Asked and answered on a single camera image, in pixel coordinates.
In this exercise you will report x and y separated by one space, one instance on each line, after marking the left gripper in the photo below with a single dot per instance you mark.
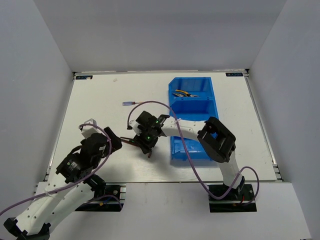
116 142

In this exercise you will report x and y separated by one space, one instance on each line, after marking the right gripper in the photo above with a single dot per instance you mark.
146 147

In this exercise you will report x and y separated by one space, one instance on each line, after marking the yellow-handled pliers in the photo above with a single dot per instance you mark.
182 94

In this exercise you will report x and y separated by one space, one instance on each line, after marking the thin brown hex key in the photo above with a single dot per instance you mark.
128 140

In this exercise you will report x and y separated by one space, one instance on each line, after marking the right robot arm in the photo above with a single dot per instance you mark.
216 140

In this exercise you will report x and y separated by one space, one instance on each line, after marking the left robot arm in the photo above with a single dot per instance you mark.
75 183

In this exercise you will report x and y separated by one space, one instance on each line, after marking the blue middle storage bin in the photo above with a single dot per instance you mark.
194 109

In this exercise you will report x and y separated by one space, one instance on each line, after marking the blue storage bin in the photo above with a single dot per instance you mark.
200 86
194 109
194 148

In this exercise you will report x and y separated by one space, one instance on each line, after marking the blue bottom storage bin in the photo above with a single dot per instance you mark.
194 148

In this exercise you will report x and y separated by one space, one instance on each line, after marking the blue top storage bin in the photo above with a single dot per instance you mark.
200 86

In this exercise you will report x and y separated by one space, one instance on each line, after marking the left corner label sticker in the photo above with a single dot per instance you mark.
83 77

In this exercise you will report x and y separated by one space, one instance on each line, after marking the corner label sticker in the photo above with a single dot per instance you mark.
83 77
234 74

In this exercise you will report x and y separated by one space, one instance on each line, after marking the right corner label sticker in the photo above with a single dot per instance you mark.
234 74

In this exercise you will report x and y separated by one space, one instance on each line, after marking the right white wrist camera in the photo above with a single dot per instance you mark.
135 126

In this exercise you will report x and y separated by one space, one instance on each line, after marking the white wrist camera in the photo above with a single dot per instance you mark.
135 126
88 129

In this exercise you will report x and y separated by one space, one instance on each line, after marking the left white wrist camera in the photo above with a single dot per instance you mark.
88 129

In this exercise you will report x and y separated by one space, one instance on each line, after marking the blue-handled screwdriver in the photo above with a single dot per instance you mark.
131 103

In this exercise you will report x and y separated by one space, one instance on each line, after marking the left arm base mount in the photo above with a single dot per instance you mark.
111 199

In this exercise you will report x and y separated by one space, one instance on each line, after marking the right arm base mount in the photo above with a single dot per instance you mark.
235 204

